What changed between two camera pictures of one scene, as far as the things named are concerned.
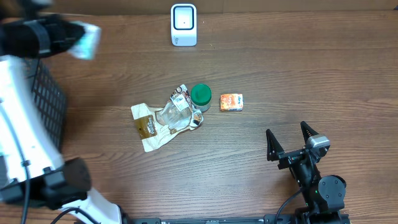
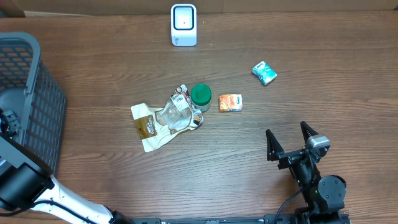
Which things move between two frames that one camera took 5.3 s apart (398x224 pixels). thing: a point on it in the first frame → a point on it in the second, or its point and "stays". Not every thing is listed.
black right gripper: x=275 y=149 stays
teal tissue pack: x=88 y=47 → x=265 y=74
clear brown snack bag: x=157 y=126 stays
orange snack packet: x=232 y=102 stays
